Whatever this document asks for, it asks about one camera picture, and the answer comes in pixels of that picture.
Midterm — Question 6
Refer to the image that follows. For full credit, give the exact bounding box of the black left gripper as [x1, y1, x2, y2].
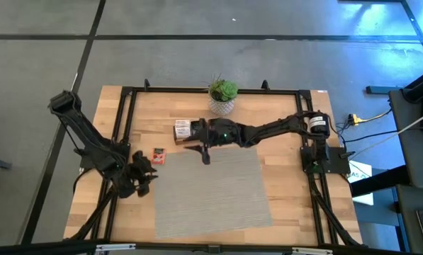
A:
[118, 151, 159, 198]

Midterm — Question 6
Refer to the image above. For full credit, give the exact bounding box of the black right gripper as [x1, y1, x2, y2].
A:
[184, 118, 242, 166]

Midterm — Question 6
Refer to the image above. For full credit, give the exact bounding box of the wooden tea caddy box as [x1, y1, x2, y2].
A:
[173, 119, 212, 147]

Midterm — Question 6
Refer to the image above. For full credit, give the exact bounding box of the red orange tea packet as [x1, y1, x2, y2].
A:
[150, 147, 167, 166]

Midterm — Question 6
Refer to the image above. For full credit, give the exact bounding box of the grey woven placemat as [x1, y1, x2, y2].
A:
[153, 147, 274, 240]

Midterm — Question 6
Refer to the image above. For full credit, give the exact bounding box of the succulent in patterned white pot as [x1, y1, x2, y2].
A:
[207, 74, 239, 117]

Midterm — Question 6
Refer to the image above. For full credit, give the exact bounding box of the white paper sign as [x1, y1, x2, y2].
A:
[348, 159, 374, 206]

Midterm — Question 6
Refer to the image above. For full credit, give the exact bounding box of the black floor beam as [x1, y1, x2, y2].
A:
[351, 165, 410, 198]

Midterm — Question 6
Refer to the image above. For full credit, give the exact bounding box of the teal metal bar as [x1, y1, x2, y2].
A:
[366, 85, 404, 95]

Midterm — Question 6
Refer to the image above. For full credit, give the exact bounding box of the dark grey desk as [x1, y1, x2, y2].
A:
[388, 88, 423, 255]

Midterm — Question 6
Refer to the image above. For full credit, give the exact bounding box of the black slanted pole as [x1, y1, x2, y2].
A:
[402, 65, 423, 104]

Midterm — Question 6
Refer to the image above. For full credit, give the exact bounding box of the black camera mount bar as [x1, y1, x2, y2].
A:
[0, 239, 423, 255]

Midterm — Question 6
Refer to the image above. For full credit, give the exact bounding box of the white cable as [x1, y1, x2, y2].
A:
[349, 108, 423, 161]

